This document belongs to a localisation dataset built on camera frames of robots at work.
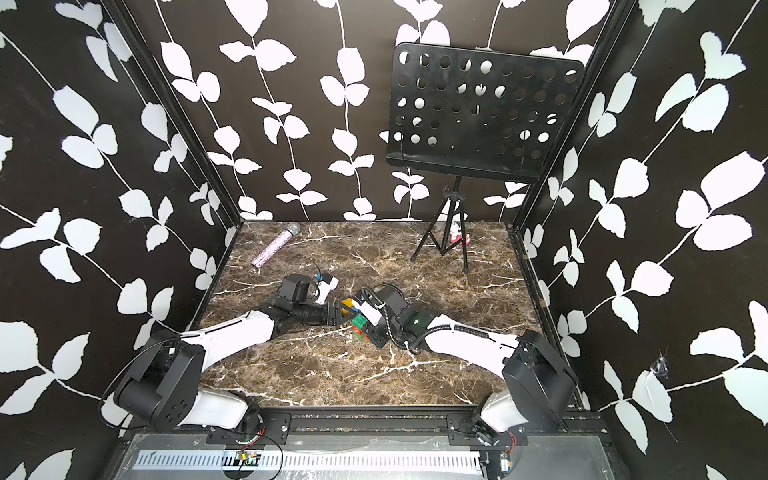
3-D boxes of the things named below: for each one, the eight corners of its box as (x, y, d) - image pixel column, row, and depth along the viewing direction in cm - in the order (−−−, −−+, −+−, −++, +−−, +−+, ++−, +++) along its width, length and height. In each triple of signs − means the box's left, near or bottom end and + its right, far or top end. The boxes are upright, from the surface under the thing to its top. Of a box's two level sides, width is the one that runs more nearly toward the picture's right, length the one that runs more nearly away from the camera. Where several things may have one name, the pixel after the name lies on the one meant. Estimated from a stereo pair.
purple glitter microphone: (254, 266, 108) (251, 261, 106) (295, 227, 121) (293, 222, 119) (260, 270, 107) (257, 264, 105) (300, 230, 120) (299, 224, 118)
